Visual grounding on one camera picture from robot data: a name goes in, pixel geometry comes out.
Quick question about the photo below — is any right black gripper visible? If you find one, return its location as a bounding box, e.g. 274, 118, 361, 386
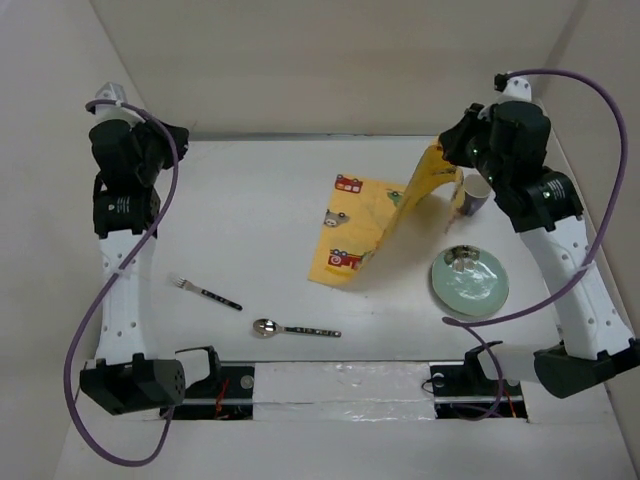
438, 103, 509, 189

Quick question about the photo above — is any purple ceramic mug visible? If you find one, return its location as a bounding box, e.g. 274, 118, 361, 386
458, 174, 492, 217

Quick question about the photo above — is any yellow cartoon placemat cloth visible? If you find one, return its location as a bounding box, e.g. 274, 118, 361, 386
308, 141, 464, 287

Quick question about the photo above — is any green floral plate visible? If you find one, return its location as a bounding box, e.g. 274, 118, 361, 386
430, 245, 510, 318

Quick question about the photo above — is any black handled fork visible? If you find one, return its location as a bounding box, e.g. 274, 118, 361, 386
168, 274, 243, 311

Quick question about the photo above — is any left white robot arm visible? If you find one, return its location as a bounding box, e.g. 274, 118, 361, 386
80, 119, 223, 415

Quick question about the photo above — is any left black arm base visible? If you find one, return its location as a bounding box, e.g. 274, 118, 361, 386
173, 363, 255, 421

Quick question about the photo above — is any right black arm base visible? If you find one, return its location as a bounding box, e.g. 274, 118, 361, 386
421, 362, 528, 420

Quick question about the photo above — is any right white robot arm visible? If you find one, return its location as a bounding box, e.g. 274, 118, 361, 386
439, 100, 639, 399

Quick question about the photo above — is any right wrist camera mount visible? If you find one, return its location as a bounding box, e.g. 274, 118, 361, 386
494, 72, 532, 104

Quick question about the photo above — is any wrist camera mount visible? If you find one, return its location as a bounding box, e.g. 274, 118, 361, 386
494, 72, 532, 104
93, 82, 131, 124

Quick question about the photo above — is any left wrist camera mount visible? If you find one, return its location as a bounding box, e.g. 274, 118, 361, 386
93, 82, 131, 124

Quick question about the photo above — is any black handled spoon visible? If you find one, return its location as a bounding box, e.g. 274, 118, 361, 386
252, 318, 342, 338

